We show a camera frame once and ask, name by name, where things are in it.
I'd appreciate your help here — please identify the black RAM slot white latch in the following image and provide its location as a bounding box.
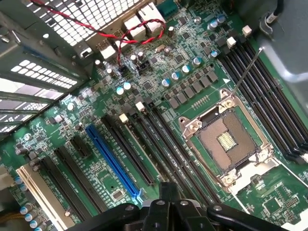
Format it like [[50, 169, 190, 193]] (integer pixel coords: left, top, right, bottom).
[[242, 25, 308, 145], [226, 37, 308, 164], [134, 101, 211, 207], [119, 113, 168, 183]]

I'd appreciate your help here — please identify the green Dell motherboard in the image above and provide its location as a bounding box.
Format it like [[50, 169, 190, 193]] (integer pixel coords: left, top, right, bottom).
[[0, 0, 308, 231]]

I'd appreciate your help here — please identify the blue expansion slot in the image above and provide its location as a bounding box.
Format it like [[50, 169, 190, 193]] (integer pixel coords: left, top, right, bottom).
[[84, 124, 145, 205]]

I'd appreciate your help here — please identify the long black expansion slot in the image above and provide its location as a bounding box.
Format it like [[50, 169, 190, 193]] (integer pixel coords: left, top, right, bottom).
[[54, 146, 108, 214], [39, 156, 91, 222], [101, 115, 156, 186]]

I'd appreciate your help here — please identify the CPU socket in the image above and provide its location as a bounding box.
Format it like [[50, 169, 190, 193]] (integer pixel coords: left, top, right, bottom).
[[179, 88, 275, 193]]

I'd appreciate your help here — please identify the silver socket cover plate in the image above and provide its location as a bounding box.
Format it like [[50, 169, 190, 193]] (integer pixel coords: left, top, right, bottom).
[[228, 156, 282, 195]]

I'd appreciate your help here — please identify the short black expansion slot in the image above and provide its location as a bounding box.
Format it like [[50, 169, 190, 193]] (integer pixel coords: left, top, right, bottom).
[[71, 136, 93, 158]]

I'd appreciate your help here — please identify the white expansion slot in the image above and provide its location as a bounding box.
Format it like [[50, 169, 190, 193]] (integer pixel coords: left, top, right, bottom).
[[15, 165, 70, 231]]

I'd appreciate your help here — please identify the white power connector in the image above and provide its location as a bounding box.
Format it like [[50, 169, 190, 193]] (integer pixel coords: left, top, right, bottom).
[[0, 166, 15, 191]]

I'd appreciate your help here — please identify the thin metal locking lever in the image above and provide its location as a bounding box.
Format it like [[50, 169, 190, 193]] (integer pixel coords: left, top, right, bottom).
[[231, 47, 265, 97]]

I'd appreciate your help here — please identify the silver stacked USB port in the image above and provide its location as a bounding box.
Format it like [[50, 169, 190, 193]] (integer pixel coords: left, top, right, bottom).
[[122, 14, 147, 40]]

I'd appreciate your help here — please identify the grey metal PC case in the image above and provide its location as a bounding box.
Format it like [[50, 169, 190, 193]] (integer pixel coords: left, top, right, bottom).
[[0, 0, 308, 231]]

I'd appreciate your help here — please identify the silver Ethernet port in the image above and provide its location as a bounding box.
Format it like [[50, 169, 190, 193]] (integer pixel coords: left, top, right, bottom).
[[137, 1, 167, 34]]

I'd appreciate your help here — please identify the teal serial port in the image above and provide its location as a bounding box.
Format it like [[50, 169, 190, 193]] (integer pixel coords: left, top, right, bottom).
[[155, 0, 179, 17]]

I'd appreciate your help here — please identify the yellow black power cable bundle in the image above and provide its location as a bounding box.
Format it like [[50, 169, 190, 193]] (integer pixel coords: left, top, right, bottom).
[[0, 210, 24, 222]]

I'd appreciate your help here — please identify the silver metal latch bracket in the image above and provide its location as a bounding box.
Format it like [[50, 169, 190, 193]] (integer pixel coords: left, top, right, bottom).
[[76, 42, 94, 60]]

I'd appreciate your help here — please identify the red black twisted wire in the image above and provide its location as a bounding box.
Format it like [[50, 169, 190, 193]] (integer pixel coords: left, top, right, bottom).
[[30, 0, 167, 74]]

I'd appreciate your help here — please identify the grey cable clip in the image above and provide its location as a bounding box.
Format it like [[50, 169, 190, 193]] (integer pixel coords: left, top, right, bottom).
[[258, 12, 275, 33]]

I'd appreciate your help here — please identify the black looped cable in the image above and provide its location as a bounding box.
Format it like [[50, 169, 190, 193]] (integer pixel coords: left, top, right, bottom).
[[266, 0, 286, 25]]

